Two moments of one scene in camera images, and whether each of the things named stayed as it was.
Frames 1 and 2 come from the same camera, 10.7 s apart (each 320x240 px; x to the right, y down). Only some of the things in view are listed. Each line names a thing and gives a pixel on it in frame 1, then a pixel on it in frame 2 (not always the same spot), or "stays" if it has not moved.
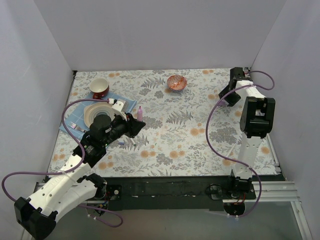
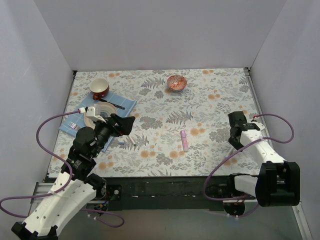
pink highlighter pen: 139,114 to 184,139
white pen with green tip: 133,142 stays
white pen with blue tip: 231,150 stays
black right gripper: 231,92 to 235,136
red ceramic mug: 100,87 stays
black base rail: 180,190 stays
